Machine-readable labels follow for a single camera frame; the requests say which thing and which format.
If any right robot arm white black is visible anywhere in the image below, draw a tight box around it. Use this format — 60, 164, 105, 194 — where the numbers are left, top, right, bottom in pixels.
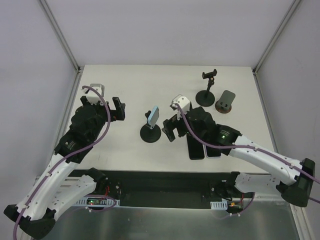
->
162, 103, 320, 208

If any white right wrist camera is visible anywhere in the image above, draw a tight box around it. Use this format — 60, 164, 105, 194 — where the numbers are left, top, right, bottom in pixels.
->
170, 94, 191, 116

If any white cable duct right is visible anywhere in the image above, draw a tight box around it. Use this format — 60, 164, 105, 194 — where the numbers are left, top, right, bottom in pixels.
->
210, 200, 228, 211

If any aluminium frame post left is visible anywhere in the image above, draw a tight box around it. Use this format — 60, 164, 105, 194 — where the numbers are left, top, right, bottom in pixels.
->
37, 0, 85, 73

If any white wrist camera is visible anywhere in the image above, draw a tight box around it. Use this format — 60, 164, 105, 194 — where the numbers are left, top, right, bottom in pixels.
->
82, 83, 105, 106
170, 94, 191, 116

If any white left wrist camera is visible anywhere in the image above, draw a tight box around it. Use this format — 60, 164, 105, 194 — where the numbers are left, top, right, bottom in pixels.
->
82, 83, 105, 106

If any white cable duct left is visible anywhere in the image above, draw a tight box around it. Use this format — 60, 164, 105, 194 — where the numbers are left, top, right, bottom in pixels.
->
72, 197, 120, 208

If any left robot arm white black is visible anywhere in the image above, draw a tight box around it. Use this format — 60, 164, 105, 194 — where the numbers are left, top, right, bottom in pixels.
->
3, 96, 126, 240

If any aluminium frame post right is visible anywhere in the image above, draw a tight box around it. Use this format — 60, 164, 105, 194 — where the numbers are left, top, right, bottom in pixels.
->
252, 0, 303, 76

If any aluminium frame post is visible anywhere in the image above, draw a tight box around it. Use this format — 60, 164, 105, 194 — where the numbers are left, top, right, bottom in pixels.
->
252, 0, 303, 76
37, 0, 85, 73

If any black round phone stand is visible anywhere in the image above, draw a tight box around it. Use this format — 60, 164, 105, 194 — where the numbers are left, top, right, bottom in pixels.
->
139, 122, 162, 143

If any grey stand on wooden base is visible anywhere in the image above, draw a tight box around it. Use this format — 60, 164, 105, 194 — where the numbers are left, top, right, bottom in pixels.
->
215, 90, 236, 114

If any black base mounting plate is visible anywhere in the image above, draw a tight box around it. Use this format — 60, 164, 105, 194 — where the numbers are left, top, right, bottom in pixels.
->
67, 169, 256, 210

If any black phone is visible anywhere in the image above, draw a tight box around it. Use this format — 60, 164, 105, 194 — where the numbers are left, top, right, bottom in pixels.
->
186, 135, 205, 161

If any white cable duct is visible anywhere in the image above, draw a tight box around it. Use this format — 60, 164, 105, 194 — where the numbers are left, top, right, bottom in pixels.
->
210, 200, 228, 211
72, 197, 120, 208

